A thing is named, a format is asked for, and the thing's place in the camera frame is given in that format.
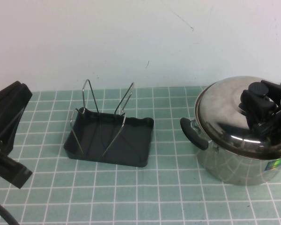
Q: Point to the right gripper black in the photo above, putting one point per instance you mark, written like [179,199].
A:
[267,130]

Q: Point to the stainless steel lid black knob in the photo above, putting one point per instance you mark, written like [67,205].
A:
[220,110]

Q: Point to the green white checked tablecloth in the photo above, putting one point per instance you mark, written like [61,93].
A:
[131,199]

